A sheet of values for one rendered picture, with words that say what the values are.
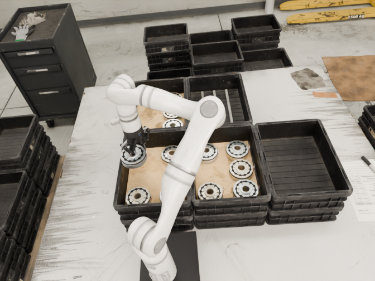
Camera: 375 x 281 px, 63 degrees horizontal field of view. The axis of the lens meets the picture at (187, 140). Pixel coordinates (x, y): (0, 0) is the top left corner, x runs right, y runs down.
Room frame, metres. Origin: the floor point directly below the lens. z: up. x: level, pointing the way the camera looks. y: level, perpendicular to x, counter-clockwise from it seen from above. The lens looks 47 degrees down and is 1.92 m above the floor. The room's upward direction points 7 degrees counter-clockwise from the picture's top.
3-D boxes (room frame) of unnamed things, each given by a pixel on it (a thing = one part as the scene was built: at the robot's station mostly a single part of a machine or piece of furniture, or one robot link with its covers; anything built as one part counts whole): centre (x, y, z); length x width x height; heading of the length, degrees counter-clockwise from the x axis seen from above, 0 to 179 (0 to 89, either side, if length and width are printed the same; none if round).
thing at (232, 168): (0.78, -0.22, 0.86); 0.10 x 0.10 x 0.01
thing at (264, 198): (0.79, -0.15, 0.92); 0.40 x 0.30 x 0.02; 177
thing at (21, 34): (2.28, 1.17, 0.88); 0.25 x 0.19 x 0.03; 178
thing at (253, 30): (2.55, -0.72, 0.37); 0.40 x 0.30 x 0.45; 88
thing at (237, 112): (1.19, -0.17, 0.87); 0.40 x 0.30 x 0.11; 177
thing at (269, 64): (2.15, -0.71, 0.31); 0.40 x 0.30 x 0.34; 88
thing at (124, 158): (0.81, 0.22, 1.00); 0.10 x 0.10 x 0.01
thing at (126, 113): (0.84, 0.20, 1.27); 0.09 x 0.07 x 0.15; 155
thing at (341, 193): (0.77, -0.45, 0.92); 0.40 x 0.30 x 0.02; 177
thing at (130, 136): (0.83, 0.20, 1.10); 0.08 x 0.08 x 0.09
